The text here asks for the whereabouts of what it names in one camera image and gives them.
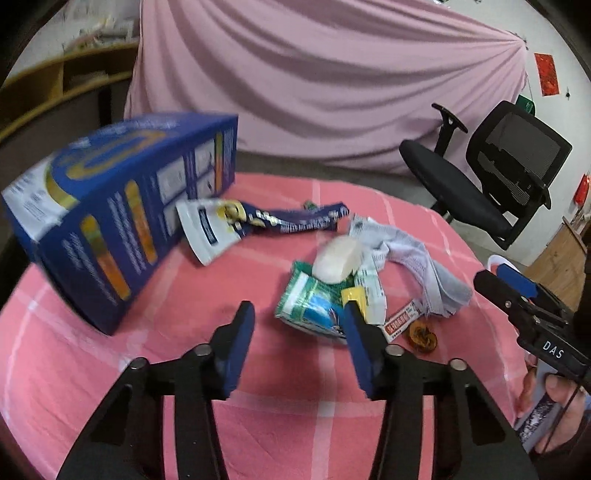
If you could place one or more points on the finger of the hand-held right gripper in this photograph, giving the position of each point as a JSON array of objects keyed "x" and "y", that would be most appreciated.
[
  {"x": 491, "y": 286},
  {"x": 517, "y": 279}
]

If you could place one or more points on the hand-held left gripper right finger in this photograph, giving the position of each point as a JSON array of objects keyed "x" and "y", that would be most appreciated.
[{"x": 356, "y": 346}]

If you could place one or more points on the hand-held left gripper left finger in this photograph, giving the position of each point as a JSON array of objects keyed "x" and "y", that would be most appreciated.
[{"x": 241, "y": 339}]

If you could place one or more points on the white plastic piece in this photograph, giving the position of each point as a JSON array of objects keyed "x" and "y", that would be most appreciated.
[{"x": 496, "y": 261}]

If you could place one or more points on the blue stick sachet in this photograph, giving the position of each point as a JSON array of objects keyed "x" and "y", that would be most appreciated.
[{"x": 286, "y": 219}]

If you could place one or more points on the person's right hand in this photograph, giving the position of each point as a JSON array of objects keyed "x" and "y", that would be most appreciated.
[{"x": 570, "y": 408}]

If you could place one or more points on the wooden cabinet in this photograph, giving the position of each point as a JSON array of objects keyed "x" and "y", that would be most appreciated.
[{"x": 561, "y": 267}]

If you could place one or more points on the small yellow packet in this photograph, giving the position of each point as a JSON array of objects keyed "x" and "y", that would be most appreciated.
[{"x": 354, "y": 295}]

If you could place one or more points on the red white small wrapper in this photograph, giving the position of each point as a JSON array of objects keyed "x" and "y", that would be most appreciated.
[{"x": 401, "y": 321}]

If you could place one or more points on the white green printed strip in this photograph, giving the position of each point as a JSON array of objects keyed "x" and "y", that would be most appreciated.
[{"x": 371, "y": 286}]

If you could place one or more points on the grey white sock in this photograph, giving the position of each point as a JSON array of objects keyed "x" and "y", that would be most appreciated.
[{"x": 429, "y": 272}]

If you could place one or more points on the green white packet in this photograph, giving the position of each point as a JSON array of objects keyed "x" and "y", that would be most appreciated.
[{"x": 307, "y": 304}]

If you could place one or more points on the brown dried peel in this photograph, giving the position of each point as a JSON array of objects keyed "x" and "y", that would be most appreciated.
[{"x": 422, "y": 339}]

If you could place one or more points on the white round object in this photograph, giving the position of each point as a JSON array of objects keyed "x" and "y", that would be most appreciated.
[{"x": 337, "y": 258}]

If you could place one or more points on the black office chair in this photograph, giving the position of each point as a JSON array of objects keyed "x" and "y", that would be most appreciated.
[{"x": 461, "y": 194}]

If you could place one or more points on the pink checkered tablecloth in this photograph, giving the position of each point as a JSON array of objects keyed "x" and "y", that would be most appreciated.
[{"x": 138, "y": 383}]

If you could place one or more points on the red hanging decoration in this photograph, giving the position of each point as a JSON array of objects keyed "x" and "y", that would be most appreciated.
[{"x": 584, "y": 190}]

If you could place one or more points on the blue carton box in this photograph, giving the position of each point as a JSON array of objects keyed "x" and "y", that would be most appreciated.
[{"x": 111, "y": 207}]

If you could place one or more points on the pink hanging sheet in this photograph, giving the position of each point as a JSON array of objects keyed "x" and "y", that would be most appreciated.
[{"x": 323, "y": 78}]

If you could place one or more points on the wooden shelf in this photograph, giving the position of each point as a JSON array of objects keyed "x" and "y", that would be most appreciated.
[{"x": 55, "y": 87}]

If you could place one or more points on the green wall sign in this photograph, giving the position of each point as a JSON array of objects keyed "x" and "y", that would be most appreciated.
[{"x": 526, "y": 104}]

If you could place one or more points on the red wall poster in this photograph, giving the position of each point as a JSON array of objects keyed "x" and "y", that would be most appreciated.
[{"x": 547, "y": 74}]

